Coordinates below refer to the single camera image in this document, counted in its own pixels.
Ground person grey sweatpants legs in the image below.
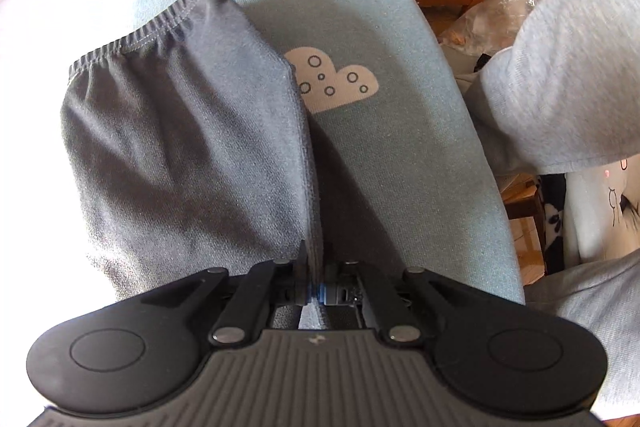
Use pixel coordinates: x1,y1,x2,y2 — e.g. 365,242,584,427
464,0,639,419

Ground grey patterned bed sheet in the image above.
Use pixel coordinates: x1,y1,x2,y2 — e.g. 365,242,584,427
1,0,523,307

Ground clear plastic bag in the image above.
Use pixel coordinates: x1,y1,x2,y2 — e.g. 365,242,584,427
438,0,541,56

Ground black sweatpants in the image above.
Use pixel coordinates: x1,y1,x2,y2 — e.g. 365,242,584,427
61,0,322,298

